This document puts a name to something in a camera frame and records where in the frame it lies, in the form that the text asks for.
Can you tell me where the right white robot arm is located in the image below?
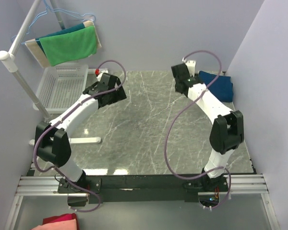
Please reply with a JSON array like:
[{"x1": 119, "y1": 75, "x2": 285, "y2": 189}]
[{"x1": 171, "y1": 62, "x2": 244, "y2": 179}]

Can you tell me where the black base beam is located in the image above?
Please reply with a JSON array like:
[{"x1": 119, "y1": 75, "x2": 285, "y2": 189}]
[{"x1": 57, "y1": 174, "x2": 232, "y2": 207}]

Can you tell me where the beige towel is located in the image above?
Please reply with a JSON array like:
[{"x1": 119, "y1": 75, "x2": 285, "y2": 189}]
[{"x1": 24, "y1": 21, "x2": 102, "y2": 68}]

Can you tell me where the pink folded shirt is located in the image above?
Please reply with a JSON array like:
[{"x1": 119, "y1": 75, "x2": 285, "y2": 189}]
[{"x1": 33, "y1": 219, "x2": 77, "y2": 230}]

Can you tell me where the red folded shirt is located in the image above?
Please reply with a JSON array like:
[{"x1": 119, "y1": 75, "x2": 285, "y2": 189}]
[{"x1": 42, "y1": 213, "x2": 78, "y2": 225}]

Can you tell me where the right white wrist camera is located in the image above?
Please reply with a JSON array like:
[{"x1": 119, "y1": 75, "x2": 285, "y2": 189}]
[{"x1": 182, "y1": 58, "x2": 196, "y2": 77}]

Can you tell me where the green towel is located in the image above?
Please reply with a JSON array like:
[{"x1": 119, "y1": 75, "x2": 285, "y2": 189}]
[{"x1": 39, "y1": 26, "x2": 97, "y2": 66}]

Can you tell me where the blue wire hanger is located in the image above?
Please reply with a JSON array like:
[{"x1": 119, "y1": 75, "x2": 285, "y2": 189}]
[{"x1": 11, "y1": 0, "x2": 96, "y2": 44}]

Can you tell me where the white clothes rack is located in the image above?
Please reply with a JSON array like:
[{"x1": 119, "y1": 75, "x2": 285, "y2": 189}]
[{"x1": 0, "y1": 0, "x2": 108, "y2": 146}]

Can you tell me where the white plastic basket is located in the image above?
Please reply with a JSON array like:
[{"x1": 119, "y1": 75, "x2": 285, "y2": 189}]
[{"x1": 36, "y1": 62, "x2": 88, "y2": 114}]

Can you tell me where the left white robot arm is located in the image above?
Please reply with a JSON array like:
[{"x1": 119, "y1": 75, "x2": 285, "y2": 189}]
[{"x1": 33, "y1": 72, "x2": 127, "y2": 188}]

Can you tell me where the teal towel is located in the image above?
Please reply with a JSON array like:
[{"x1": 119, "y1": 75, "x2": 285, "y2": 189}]
[{"x1": 35, "y1": 23, "x2": 85, "y2": 48}]

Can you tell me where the blue t shirt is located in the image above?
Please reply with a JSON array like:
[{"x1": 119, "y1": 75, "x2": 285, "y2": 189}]
[{"x1": 199, "y1": 71, "x2": 233, "y2": 103}]

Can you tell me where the aluminium rail frame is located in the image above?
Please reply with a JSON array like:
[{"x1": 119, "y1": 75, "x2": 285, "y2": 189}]
[{"x1": 5, "y1": 174, "x2": 280, "y2": 230}]

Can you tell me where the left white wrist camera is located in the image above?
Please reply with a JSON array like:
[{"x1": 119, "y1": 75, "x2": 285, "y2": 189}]
[{"x1": 95, "y1": 69, "x2": 108, "y2": 81}]

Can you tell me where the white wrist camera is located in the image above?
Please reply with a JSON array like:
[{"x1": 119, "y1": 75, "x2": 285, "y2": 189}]
[
  {"x1": 95, "y1": 69, "x2": 108, "y2": 81},
  {"x1": 182, "y1": 58, "x2": 196, "y2": 77}
]

